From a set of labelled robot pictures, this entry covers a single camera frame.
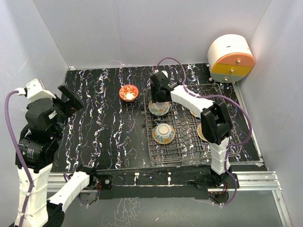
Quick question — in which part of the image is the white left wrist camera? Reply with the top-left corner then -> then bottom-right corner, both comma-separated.
15,79 -> 56,102

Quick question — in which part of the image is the aluminium rail frame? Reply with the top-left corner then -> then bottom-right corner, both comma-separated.
45,82 -> 293,227

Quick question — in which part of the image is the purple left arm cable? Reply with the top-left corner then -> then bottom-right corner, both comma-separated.
4,90 -> 36,227

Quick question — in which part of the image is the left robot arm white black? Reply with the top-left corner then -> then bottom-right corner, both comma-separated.
4,84 -> 98,227

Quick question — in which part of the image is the blue yellow floral bowl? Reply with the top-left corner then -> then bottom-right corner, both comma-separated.
152,123 -> 175,144

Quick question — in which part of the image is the dark wire dish rack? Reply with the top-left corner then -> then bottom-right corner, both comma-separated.
141,84 -> 242,164

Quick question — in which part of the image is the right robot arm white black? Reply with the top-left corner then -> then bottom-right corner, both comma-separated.
150,71 -> 232,188

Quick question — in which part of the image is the orange star leaf bowl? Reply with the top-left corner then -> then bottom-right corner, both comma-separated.
148,101 -> 170,116

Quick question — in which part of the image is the orange green leaf bowl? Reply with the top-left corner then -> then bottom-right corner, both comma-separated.
190,110 -> 200,119

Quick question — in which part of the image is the round white drawer cabinet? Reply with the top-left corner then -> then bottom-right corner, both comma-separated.
207,34 -> 255,83

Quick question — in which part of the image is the red orange floral bowl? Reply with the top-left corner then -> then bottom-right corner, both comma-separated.
119,85 -> 139,102

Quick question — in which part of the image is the teal yellow sun bowl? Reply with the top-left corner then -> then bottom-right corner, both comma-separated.
196,123 -> 208,142

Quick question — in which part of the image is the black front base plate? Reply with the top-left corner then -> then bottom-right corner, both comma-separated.
97,168 -> 239,200

